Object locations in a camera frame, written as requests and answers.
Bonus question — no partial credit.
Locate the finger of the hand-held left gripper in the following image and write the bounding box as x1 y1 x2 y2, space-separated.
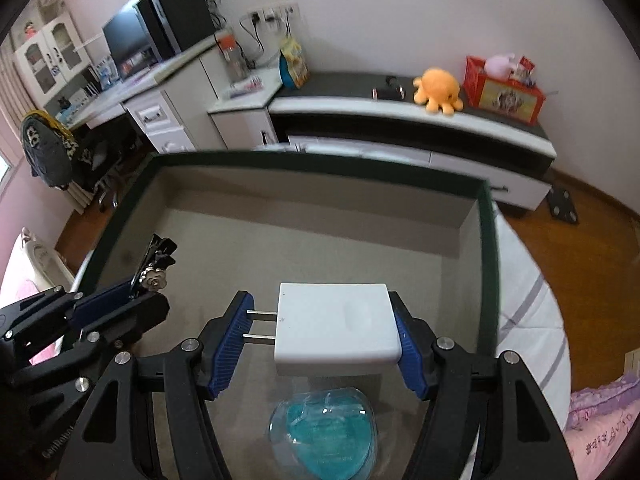
0 281 138 361
10 294 168 397

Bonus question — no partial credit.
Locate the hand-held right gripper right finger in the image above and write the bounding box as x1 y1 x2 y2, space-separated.
387 290 578 480

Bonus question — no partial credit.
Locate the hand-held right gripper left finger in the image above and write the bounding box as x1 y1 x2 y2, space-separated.
57 290 256 480

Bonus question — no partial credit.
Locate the black hair clip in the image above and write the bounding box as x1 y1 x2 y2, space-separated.
131 233 179 292

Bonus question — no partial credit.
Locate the white power adapter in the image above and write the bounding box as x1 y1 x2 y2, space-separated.
243 282 405 377

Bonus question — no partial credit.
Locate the pink box with dark rim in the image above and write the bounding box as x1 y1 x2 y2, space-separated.
75 150 502 480

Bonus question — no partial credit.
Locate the white bed footboard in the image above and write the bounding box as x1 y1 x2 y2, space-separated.
20 227 76 293

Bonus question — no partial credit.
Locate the white radiator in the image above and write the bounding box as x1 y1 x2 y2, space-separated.
67 180 97 209

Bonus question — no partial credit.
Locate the blue clear plastic case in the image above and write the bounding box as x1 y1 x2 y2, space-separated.
269 386 377 480

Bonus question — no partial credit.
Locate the black office chair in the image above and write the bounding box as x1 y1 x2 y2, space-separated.
65 120 147 212

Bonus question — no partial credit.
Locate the black patterned jacket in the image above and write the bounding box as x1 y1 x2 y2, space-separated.
20 110 77 190

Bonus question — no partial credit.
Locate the purple printed blanket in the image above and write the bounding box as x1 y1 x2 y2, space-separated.
565 375 630 480

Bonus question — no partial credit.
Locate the white desk with drawers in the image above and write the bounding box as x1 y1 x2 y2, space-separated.
65 35 236 157

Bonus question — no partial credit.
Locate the white low side cabinet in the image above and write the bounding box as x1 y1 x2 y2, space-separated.
207 67 284 152

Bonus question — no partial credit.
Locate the blue and white box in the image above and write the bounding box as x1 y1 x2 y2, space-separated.
92 55 123 93

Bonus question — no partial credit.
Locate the black and white tv stand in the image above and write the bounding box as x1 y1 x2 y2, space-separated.
267 71 558 218

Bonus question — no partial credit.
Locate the white glass-door cabinet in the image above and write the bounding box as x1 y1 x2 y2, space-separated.
12 10 93 107

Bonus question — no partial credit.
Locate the pink packet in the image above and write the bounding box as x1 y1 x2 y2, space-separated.
227 76 264 98

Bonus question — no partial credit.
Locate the black computer monitor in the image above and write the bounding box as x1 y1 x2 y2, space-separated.
102 7 157 81

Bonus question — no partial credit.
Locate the orange octopus plush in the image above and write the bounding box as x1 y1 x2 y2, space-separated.
413 67 465 117

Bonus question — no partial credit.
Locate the clear bottle with orange cap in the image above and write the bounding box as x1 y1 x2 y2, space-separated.
220 35 247 81

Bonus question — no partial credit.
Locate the yellow and blue snack bag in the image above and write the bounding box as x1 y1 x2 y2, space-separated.
278 36 311 90

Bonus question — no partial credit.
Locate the black computer tower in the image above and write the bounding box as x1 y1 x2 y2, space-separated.
135 0 217 61

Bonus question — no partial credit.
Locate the pink plush toy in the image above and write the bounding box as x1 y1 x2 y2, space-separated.
484 51 518 79

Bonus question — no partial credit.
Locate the black metal bracket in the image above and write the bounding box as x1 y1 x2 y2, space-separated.
547 187 580 223

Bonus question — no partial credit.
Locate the black power cable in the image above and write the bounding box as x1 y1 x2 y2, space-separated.
239 12 267 68

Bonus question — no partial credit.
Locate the white wall socket panel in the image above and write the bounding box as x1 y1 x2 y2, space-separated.
247 2 301 26

